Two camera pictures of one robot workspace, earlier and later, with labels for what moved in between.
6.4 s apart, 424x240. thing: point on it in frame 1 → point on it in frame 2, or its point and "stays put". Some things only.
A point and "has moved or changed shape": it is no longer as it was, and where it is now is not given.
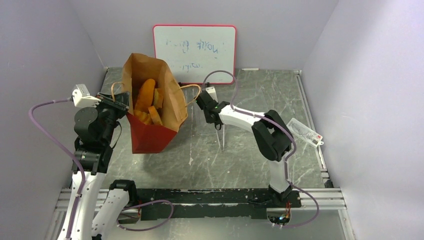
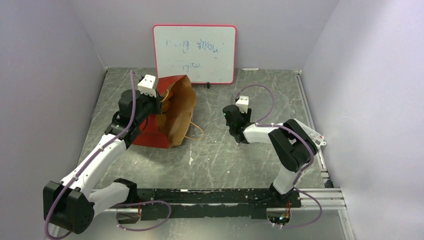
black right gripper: [206, 119] → [246, 116]
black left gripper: [119, 102] → [157, 102]
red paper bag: [146, 138] has moved or changed shape
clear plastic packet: [304, 133] stays put
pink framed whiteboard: [193, 51] stays put
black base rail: [209, 203] stays put
